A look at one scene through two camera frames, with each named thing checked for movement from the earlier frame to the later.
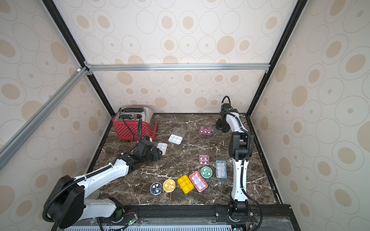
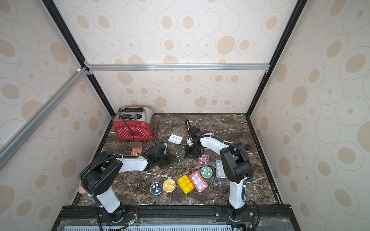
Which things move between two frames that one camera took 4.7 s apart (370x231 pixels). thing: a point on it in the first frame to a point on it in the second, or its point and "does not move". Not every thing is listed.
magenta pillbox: x=206 y=131 does not move
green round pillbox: x=206 y=172 does not move
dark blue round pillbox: x=156 y=188 does not move
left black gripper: x=157 y=152 to x=169 y=157
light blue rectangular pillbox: x=221 y=169 does not move
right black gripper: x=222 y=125 to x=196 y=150
